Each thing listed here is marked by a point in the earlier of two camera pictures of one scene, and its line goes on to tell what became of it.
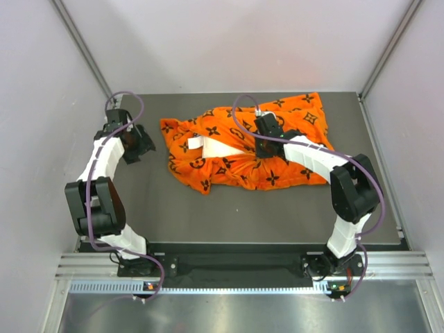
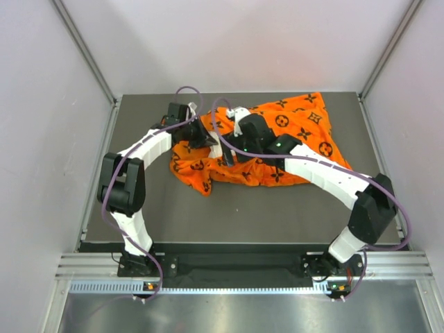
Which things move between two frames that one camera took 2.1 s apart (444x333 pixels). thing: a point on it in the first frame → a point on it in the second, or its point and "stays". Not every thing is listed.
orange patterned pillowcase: x=235 y=126 stays
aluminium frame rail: x=99 y=266 stays
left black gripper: x=148 y=145 → x=202 y=139
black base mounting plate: x=239 y=262 stays
